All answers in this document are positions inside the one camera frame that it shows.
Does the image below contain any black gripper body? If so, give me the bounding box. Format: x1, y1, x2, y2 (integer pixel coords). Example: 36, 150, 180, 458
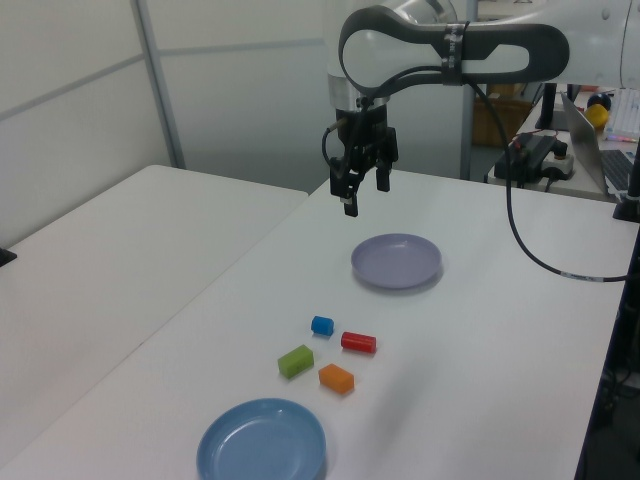
329, 104, 400, 175

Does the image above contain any red cylinder block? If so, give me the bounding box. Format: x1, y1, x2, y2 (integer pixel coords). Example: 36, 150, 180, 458
340, 330, 378, 356

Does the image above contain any green rectangular block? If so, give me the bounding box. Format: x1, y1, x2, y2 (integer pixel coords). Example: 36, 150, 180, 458
277, 343, 315, 379

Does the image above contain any orange rectangular block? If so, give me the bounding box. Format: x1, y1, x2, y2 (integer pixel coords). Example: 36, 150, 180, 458
318, 363, 356, 395

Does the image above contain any purple plate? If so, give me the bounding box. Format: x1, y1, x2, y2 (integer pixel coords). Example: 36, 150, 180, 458
349, 232, 444, 292

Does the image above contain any cardboard box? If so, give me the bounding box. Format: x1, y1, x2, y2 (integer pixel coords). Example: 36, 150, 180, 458
472, 84, 544, 148

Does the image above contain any silver laptop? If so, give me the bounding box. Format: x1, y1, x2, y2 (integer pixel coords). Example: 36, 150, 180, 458
559, 92, 639, 199

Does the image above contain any yellow ball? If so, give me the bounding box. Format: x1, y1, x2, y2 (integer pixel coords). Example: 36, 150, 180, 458
584, 104, 611, 132

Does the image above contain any black clamp pole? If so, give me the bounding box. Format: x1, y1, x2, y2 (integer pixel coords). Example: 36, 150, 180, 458
613, 144, 640, 224

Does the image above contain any blue plate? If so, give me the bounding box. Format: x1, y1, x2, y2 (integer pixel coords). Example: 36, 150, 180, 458
195, 397, 328, 480

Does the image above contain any grey partition post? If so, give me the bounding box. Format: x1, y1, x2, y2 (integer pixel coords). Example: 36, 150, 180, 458
132, 0, 187, 170
459, 85, 477, 181

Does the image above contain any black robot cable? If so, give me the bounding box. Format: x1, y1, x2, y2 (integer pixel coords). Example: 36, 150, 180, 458
359, 64, 631, 284

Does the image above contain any black table side frame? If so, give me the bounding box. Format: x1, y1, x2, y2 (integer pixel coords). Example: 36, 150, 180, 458
574, 222, 640, 480

